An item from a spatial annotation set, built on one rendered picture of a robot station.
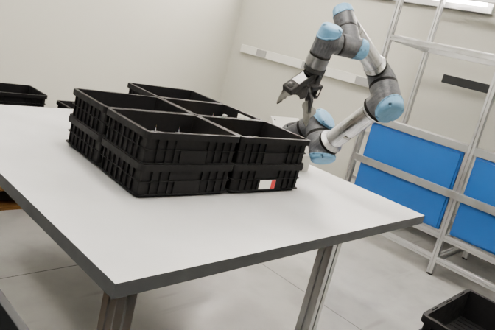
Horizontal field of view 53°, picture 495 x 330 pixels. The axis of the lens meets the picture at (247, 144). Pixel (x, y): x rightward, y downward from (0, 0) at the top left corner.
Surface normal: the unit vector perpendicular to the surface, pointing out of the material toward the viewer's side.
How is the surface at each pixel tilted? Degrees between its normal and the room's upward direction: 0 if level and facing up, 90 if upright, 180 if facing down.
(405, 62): 90
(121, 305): 90
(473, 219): 90
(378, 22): 90
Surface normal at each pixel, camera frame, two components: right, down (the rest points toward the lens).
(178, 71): 0.69, 0.32
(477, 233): -0.69, -0.01
